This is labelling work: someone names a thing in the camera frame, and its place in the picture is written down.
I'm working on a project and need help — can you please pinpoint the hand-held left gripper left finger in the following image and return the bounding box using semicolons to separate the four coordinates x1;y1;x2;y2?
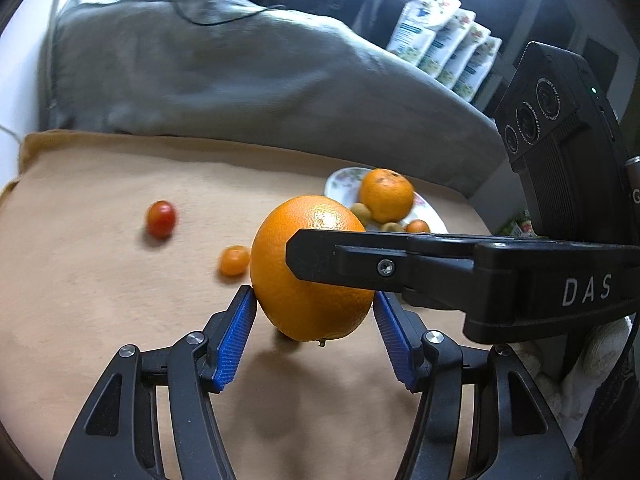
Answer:
52;285;258;480

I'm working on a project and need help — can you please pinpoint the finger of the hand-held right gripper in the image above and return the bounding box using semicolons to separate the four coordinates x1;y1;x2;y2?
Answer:
285;228;481;311

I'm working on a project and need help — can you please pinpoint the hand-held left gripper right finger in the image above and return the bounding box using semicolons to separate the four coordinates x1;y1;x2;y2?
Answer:
372;291;581;480

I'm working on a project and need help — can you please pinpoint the orange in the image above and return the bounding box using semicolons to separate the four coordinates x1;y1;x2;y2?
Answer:
360;168;415;224
250;196;376;346

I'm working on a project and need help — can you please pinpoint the floral white plate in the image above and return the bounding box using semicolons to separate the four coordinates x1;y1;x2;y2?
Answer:
324;166;449;235

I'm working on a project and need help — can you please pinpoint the person's right hand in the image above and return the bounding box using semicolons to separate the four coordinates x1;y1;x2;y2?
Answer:
520;317;633;413

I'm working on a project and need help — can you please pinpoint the green printed bag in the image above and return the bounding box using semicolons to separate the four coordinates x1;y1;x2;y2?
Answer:
495;207;536;237

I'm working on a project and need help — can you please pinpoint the small orange kumquat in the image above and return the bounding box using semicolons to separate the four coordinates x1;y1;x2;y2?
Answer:
218;245;251;277

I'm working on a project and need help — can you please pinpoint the beige blanket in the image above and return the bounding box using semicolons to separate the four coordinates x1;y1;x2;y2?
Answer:
0;129;551;480

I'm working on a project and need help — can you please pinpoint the red cherry tomato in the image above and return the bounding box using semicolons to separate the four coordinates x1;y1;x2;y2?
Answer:
146;200;177;239

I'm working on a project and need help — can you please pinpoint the white floral refill pouch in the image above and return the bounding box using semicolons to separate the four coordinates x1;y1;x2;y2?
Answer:
417;7;476;76
386;0;463;56
452;35;503;102
437;22;493;88

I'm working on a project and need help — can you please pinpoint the grey cushion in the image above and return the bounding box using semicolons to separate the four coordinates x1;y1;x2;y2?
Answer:
47;0;506;201

